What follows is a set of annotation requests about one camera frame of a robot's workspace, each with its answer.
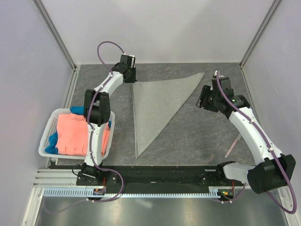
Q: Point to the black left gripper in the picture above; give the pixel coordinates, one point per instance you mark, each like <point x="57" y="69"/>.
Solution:
<point x="133" y="79"/>

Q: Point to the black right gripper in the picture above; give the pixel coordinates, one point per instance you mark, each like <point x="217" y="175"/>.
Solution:
<point x="202" y="100"/>

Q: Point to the grey cloth napkin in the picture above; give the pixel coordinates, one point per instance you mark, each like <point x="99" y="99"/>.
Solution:
<point x="155" y="103"/>

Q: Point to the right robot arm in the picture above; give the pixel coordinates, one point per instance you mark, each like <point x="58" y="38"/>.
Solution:
<point x="272" y="168"/>

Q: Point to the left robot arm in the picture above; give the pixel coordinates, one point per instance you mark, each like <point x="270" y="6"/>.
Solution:
<point x="101" y="120"/>

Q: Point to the orange cloth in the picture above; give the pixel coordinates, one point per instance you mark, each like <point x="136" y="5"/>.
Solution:
<point x="72" y="132"/>

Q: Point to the white plastic basket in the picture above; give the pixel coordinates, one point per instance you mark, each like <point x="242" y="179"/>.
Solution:
<point x="51" y="127"/>

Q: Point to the blue cloth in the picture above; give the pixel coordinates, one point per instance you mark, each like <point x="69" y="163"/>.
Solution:
<point x="77" y="109"/>

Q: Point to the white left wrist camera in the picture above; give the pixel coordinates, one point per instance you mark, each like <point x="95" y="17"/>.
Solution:
<point x="130" y="61"/>

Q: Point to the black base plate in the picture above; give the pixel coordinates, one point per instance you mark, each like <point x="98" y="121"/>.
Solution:
<point x="164" y="179"/>

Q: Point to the aluminium frame post left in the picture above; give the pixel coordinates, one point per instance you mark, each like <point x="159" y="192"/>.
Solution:
<point x="54" y="32"/>

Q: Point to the aluminium frame post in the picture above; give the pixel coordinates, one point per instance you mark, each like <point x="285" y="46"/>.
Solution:
<point x="260" y="31"/>
<point x="54" y="32"/>

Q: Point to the aluminium frame post right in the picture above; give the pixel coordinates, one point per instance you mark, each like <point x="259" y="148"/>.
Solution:
<point x="260" y="31"/>

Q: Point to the white slotted cable duct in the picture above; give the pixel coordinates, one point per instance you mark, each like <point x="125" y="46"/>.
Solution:
<point x="105" y="193"/>

